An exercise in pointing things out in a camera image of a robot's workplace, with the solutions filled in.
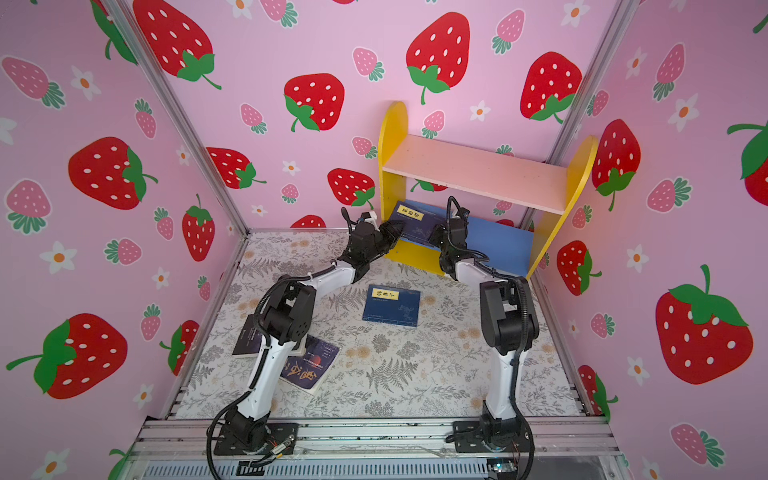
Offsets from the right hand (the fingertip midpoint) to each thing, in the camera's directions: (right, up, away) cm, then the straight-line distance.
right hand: (436, 226), depth 100 cm
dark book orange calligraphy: (-40, -44, -17) cm, 61 cm away
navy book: (-15, -27, +1) cm, 31 cm away
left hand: (-10, 0, -3) cm, 10 cm away
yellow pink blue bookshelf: (+34, +9, +19) cm, 40 cm away
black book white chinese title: (-58, -36, -11) cm, 69 cm away
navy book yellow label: (-6, +2, +1) cm, 7 cm away
